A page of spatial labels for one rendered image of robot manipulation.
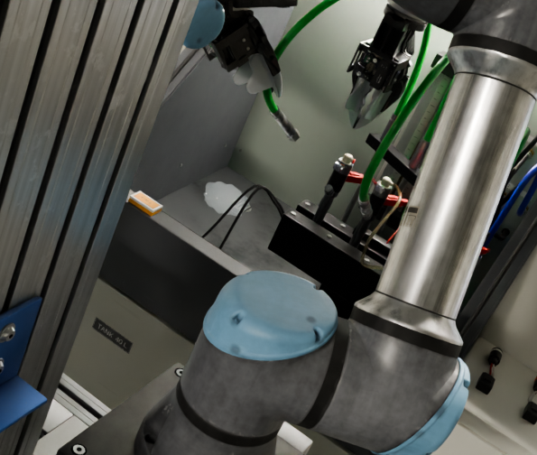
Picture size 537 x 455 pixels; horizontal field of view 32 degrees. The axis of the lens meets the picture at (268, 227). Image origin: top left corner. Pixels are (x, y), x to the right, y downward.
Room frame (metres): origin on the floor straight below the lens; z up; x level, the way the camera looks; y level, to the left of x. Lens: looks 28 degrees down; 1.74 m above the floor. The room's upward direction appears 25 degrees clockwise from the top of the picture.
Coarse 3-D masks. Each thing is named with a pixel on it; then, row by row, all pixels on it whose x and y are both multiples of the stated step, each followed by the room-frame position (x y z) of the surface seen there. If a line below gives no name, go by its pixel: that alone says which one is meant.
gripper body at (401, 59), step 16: (384, 16) 1.42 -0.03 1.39; (384, 32) 1.45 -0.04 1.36; (400, 32) 1.44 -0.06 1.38; (368, 48) 1.42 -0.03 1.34; (384, 48) 1.43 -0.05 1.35; (400, 48) 1.46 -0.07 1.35; (352, 64) 1.44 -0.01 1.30; (368, 64) 1.44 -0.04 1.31; (384, 64) 1.42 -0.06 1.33; (400, 64) 1.42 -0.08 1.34; (368, 80) 1.43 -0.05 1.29; (384, 80) 1.42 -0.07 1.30
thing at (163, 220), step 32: (128, 224) 1.34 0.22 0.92; (160, 224) 1.33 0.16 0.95; (128, 256) 1.34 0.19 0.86; (160, 256) 1.32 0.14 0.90; (192, 256) 1.31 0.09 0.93; (224, 256) 1.32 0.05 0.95; (128, 288) 1.33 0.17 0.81; (160, 288) 1.32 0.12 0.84; (192, 288) 1.30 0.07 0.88; (192, 320) 1.29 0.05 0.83; (352, 448) 1.20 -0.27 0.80
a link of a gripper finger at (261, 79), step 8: (256, 56) 1.39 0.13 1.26; (256, 64) 1.39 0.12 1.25; (264, 64) 1.40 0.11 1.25; (256, 72) 1.39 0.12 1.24; (264, 72) 1.40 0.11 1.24; (280, 72) 1.41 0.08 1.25; (256, 80) 1.39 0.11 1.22; (264, 80) 1.40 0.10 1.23; (272, 80) 1.41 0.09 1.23; (280, 80) 1.41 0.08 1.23; (248, 88) 1.38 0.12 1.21; (256, 88) 1.39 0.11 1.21; (264, 88) 1.40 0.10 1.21; (280, 88) 1.42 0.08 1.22; (280, 96) 1.43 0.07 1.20
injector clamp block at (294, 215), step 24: (288, 216) 1.49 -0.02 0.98; (312, 216) 1.54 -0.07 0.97; (288, 240) 1.49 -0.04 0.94; (312, 240) 1.47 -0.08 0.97; (336, 240) 1.48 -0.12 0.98; (312, 264) 1.47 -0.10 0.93; (336, 264) 1.46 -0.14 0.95; (360, 264) 1.45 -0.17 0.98; (384, 264) 1.50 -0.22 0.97; (336, 288) 1.45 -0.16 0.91; (360, 288) 1.44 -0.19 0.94
